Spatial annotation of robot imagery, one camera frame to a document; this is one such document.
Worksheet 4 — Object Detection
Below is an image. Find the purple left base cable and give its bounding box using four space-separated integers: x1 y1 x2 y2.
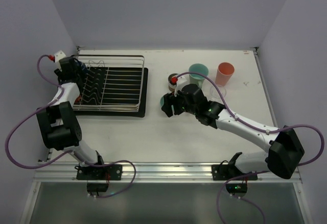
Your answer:
88 160 137 199

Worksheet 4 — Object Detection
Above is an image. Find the right black controller box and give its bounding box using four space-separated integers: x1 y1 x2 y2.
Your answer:
225 183 248 197

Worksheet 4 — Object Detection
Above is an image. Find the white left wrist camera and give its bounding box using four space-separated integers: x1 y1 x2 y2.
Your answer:
54 50 66 63

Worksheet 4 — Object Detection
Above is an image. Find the pink plastic cup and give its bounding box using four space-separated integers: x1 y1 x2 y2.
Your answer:
215 62 235 86

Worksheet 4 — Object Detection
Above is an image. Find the left black controller box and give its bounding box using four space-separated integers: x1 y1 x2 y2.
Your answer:
86 183 108 195

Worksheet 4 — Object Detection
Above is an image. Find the purple camera cable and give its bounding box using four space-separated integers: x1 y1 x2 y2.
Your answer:
5 54 75 170
170 72 325 167

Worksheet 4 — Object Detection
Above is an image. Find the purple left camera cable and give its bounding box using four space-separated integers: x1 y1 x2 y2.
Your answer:
5 54 75 170

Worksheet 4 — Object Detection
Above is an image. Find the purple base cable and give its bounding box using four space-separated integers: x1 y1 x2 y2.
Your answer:
88 160 137 199
216 170 269 224

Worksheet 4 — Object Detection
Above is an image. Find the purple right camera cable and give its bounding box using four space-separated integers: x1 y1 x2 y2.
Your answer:
170 72 325 167

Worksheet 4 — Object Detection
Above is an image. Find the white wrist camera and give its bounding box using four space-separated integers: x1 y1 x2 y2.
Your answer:
54 50 66 63
174 76 189 96

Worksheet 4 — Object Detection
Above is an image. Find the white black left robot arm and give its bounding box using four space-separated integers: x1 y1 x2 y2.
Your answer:
36 55 104 167

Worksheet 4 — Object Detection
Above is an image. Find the orange mug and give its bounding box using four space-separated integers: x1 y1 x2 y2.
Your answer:
75 96 81 103

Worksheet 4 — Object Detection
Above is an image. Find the white brown cup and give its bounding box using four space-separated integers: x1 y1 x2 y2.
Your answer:
168 73 178 92

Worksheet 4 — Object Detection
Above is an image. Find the clear glass cup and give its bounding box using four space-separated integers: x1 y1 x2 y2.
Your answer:
209 85 227 102

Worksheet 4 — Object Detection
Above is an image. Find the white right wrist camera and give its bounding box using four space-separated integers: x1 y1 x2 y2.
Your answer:
174 76 189 96

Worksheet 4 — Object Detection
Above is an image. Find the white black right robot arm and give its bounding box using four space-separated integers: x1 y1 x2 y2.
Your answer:
161 84 305 179

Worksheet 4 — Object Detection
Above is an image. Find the aluminium front rail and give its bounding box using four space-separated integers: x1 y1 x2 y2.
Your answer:
34 161 299 184

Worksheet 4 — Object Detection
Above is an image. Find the aluminium rail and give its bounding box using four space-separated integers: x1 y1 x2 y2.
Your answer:
251 46 291 162
34 161 299 184

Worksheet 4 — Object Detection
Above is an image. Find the metal wire dish rack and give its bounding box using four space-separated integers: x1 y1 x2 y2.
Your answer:
73 54 146 112

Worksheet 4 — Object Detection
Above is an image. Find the large green mug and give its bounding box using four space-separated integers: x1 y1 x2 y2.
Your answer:
189 63 209 88

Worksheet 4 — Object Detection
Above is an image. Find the aluminium right side rail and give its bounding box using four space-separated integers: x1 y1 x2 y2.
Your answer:
251 46 291 162

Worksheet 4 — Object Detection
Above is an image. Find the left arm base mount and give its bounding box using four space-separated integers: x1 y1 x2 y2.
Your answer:
75 164 123 181

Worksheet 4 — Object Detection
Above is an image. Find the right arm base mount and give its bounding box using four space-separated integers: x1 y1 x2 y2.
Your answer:
211 160 258 181

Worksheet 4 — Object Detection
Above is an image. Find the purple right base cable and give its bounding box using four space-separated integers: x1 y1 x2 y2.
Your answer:
216 170 269 224

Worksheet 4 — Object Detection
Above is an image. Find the black controller box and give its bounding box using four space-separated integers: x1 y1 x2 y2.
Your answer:
225 183 248 197
86 183 108 195

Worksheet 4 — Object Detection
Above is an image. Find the black drip tray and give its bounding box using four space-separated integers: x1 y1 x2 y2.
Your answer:
73 67 148 118

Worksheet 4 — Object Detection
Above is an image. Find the small green cup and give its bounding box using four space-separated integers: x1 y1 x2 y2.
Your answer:
159 96 164 107

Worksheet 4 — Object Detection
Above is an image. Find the blue cup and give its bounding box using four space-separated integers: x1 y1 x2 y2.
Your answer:
75 59 88 74

